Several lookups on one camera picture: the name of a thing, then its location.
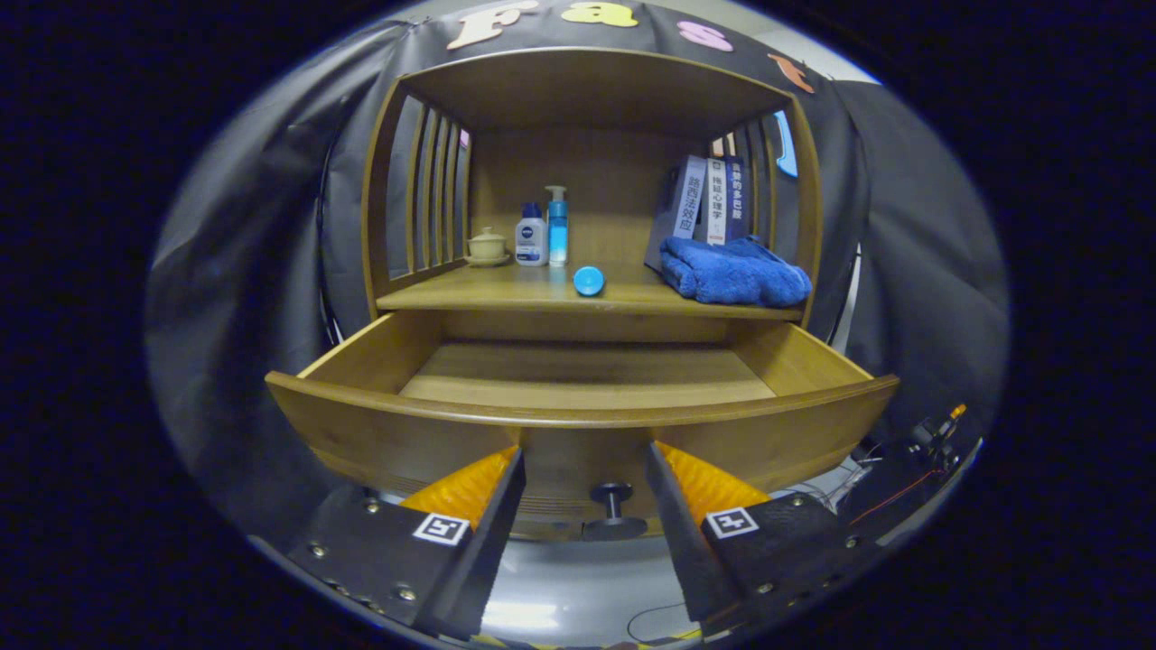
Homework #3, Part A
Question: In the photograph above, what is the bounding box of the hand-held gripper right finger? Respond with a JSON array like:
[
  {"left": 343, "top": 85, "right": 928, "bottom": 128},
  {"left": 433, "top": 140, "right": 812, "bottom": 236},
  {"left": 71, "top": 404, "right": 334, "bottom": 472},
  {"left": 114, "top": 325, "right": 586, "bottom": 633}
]
[{"left": 643, "top": 440, "right": 881, "bottom": 637}]

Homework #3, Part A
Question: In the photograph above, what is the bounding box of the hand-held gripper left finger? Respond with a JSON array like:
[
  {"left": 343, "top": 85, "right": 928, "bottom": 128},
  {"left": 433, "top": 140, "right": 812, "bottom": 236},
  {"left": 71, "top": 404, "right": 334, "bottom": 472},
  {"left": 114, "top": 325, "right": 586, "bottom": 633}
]
[{"left": 287, "top": 444, "right": 527, "bottom": 642}]

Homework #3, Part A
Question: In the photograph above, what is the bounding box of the wooden drawer with black knob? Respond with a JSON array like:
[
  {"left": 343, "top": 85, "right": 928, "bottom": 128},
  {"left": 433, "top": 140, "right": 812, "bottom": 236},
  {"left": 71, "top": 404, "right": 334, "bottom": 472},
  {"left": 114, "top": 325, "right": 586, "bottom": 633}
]
[{"left": 265, "top": 311, "right": 901, "bottom": 543}]

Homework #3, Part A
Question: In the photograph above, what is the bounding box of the wooden countertop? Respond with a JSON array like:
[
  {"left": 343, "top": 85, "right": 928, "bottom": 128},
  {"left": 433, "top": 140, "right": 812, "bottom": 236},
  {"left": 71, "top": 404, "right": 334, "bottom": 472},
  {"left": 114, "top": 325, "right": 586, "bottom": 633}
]
[{"left": 375, "top": 262, "right": 805, "bottom": 321}]

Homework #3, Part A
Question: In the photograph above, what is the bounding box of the wooden cabinet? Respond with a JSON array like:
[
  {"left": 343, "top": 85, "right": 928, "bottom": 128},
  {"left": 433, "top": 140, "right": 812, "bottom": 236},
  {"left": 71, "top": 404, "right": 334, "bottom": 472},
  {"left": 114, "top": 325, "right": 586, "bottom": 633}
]
[{"left": 361, "top": 47, "right": 825, "bottom": 344}]

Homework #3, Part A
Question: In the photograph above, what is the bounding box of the blue towel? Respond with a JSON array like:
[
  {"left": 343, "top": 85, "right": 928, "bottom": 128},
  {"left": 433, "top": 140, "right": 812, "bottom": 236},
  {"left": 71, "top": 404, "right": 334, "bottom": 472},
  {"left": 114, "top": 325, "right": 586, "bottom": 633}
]
[{"left": 658, "top": 236, "right": 813, "bottom": 308}]

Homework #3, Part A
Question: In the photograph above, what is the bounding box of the black and orange device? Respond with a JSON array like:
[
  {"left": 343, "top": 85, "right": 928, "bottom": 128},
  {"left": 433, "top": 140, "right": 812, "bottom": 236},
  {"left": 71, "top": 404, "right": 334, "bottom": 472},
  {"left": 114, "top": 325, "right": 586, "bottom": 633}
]
[{"left": 908, "top": 403, "right": 969, "bottom": 470}]

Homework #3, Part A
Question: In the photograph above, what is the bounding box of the beige lidded teacup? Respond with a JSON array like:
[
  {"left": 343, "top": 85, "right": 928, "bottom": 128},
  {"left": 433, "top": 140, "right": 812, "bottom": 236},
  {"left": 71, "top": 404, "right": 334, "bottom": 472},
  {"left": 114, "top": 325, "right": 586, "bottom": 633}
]
[{"left": 464, "top": 226, "right": 512, "bottom": 267}]

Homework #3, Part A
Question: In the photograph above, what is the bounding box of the white bottle with blue cap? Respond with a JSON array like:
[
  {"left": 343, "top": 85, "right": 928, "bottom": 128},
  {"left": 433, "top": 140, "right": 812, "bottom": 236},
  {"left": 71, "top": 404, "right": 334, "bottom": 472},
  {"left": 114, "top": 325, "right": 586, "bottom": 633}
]
[{"left": 515, "top": 202, "right": 549, "bottom": 267}]

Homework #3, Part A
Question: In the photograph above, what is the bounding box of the blue pump bottle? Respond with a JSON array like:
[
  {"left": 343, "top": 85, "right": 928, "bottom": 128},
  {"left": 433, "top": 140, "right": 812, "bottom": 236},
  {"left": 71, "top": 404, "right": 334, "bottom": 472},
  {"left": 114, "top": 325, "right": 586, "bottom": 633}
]
[{"left": 545, "top": 185, "right": 570, "bottom": 266}]

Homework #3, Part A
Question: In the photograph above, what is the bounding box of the grey book with white spine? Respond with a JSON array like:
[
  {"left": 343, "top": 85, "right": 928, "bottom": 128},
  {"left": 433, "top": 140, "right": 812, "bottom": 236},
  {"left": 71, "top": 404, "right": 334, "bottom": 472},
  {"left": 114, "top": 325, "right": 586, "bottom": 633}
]
[{"left": 643, "top": 154, "right": 708, "bottom": 272}]

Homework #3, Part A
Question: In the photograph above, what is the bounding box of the dark blue spine book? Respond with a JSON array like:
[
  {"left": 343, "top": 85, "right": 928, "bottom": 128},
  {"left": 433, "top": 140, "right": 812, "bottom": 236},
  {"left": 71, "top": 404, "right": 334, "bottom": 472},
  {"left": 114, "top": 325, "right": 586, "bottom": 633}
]
[{"left": 724, "top": 155, "right": 750, "bottom": 243}]

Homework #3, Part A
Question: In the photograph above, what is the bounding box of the black backdrop cloth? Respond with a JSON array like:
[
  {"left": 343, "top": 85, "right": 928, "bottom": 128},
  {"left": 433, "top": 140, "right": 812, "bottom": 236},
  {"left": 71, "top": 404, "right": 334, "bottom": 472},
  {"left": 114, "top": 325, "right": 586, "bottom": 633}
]
[{"left": 144, "top": 0, "right": 1011, "bottom": 543}]

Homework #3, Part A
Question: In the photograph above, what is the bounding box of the thin black floor cable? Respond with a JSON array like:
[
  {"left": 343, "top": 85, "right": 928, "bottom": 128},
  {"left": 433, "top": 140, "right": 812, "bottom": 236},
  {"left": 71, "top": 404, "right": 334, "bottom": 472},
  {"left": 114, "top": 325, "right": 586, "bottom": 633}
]
[{"left": 626, "top": 602, "right": 701, "bottom": 645}]

